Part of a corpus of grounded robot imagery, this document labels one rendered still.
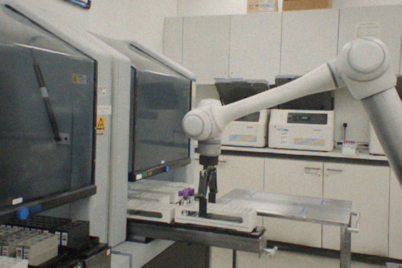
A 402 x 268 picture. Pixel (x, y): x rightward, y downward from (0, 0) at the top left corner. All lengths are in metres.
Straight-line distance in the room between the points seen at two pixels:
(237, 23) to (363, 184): 1.90
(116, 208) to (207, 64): 2.93
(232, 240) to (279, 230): 2.44
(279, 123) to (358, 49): 2.62
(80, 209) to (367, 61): 1.01
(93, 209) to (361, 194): 2.76
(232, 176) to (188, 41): 1.48
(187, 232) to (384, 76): 0.86
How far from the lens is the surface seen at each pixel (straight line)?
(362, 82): 1.34
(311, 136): 3.85
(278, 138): 3.88
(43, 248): 1.31
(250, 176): 3.96
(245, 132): 3.93
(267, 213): 1.88
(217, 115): 1.41
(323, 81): 1.53
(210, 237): 1.60
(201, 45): 4.41
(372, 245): 3.97
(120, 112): 1.60
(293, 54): 4.18
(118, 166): 1.60
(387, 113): 1.37
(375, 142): 3.84
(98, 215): 1.54
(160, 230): 1.67
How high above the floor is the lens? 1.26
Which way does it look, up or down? 1 degrees down
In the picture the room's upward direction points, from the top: 2 degrees clockwise
